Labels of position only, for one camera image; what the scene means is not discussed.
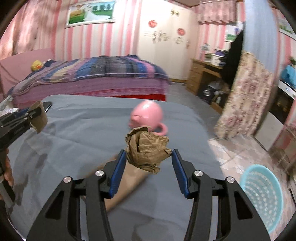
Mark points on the desk lamp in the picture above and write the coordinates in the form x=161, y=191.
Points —
x=204, y=50

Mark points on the blue cloth on refrigerator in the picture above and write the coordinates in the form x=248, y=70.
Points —
x=288, y=75

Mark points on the pink pig mug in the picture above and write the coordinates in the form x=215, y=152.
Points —
x=148, y=113

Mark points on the white refrigerator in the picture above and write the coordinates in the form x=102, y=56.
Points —
x=276, y=116

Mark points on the framed wedding photo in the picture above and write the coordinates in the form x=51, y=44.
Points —
x=90, y=12

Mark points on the turquoise plastic basket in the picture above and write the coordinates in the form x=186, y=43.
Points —
x=264, y=191

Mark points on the small framed photo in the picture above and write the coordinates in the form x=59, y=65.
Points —
x=233, y=30

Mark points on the white box on desk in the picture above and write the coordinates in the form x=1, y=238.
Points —
x=216, y=59

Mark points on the person's left hand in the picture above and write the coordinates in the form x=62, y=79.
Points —
x=8, y=174

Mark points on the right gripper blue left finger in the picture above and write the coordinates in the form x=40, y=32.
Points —
x=59, y=218

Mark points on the black hanging coat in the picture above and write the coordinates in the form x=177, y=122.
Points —
x=229, y=70

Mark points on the wooden desk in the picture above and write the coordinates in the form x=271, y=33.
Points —
x=202, y=74

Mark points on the black phone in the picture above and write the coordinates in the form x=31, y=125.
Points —
x=47, y=105

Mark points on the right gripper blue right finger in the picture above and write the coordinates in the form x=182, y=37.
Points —
x=237, y=216

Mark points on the floral curtain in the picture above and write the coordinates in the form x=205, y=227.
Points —
x=247, y=99

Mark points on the yellow duck plush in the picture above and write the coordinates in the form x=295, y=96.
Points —
x=36, y=65

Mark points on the wall picture right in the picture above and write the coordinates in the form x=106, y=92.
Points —
x=285, y=28

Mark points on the brown phone case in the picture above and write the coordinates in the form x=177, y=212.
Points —
x=131, y=179

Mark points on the pink window curtain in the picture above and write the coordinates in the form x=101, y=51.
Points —
x=30, y=29

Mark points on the white wardrobe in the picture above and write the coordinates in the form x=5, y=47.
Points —
x=167, y=36

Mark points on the bed with purple sheet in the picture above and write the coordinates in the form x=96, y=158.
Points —
x=16, y=68

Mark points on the brown paper ball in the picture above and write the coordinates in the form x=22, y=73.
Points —
x=146, y=150

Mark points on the black box under desk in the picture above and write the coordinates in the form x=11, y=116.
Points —
x=208, y=93

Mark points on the striped patchwork blanket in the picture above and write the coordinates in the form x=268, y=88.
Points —
x=53, y=71

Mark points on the small potted plant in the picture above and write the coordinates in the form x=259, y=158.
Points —
x=292, y=61

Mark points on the grey-blue table cloth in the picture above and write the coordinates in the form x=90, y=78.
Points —
x=83, y=132

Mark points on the pink valance curtain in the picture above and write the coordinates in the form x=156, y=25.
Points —
x=220, y=12

